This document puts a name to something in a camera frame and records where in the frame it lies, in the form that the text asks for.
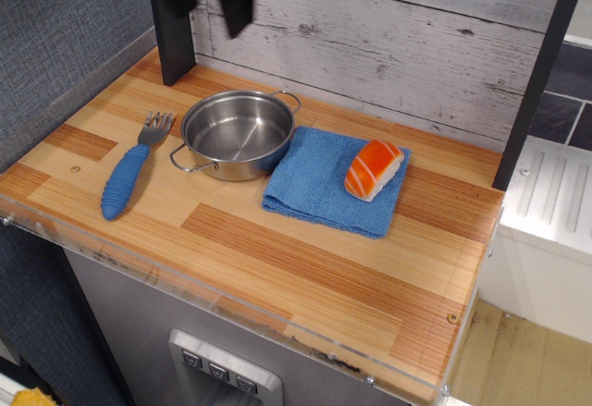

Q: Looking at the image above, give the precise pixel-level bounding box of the stainless steel pot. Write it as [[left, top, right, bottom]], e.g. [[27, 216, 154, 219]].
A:
[[169, 90, 302, 181]]

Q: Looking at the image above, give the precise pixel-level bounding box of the blue folded cloth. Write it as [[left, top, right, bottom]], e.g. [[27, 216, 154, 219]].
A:
[[262, 126, 412, 239]]

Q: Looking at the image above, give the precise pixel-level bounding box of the salmon sushi toy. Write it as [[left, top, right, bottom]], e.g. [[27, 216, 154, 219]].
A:
[[343, 140, 405, 203]]

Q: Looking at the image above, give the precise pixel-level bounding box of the clear acrylic edge guard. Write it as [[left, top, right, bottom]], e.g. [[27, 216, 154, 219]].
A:
[[1, 197, 449, 405]]

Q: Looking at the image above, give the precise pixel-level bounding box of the silver dispenser panel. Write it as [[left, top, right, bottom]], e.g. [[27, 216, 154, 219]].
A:
[[168, 328, 284, 405]]

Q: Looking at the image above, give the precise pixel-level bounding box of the white ribbed appliance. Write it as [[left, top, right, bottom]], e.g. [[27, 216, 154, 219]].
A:
[[477, 137, 591, 342]]

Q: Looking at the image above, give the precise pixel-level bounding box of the yellow object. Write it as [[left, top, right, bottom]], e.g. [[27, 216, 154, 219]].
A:
[[10, 388, 57, 406]]

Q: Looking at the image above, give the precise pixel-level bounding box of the black left post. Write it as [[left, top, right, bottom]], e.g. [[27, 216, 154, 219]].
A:
[[151, 0, 195, 86]]

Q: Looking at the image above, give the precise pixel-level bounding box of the black post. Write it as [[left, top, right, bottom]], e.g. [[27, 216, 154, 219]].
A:
[[151, 0, 195, 86], [492, 0, 578, 191]]

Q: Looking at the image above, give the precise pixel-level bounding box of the blue handled fork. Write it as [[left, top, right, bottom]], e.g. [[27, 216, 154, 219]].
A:
[[100, 112, 174, 220]]

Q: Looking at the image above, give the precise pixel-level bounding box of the black right post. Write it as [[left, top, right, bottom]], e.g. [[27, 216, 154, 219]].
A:
[[492, 0, 578, 191]]

